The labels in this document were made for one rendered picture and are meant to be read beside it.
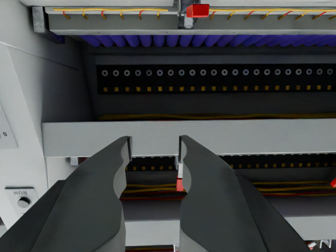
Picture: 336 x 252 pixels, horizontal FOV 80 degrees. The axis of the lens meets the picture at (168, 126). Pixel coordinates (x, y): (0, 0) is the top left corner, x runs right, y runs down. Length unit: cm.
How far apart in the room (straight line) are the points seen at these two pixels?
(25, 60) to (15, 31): 3
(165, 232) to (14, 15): 36
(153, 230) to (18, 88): 29
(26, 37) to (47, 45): 4
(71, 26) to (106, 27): 4
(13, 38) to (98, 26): 9
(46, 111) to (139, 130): 13
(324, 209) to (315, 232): 11
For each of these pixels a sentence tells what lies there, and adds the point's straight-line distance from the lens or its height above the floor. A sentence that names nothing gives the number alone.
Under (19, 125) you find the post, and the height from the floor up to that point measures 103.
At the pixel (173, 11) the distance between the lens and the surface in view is 26.
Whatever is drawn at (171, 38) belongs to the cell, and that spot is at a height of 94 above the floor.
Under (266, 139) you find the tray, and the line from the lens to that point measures 30.
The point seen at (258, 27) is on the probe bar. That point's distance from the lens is 29.
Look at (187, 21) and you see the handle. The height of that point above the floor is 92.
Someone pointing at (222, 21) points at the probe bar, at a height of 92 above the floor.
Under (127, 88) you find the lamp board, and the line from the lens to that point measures 39.
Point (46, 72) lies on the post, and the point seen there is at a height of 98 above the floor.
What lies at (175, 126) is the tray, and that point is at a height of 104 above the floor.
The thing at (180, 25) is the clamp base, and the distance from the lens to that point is 25.
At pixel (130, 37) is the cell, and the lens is 31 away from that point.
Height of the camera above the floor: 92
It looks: 27 degrees up
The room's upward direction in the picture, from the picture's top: 180 degrees counter-clockwise
